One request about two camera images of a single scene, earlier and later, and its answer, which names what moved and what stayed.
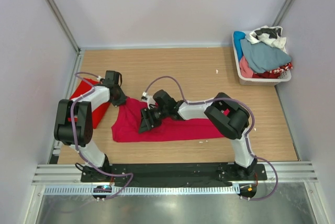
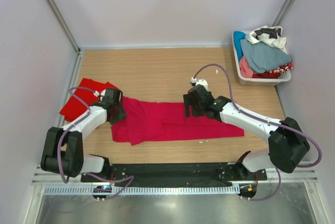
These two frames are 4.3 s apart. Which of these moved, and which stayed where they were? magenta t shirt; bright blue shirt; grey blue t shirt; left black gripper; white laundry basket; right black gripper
Moved: right black gripper; left black gripper
Stayed: magenta t shirt; grey blue t shirt; bright blue shirt; white laundry basket
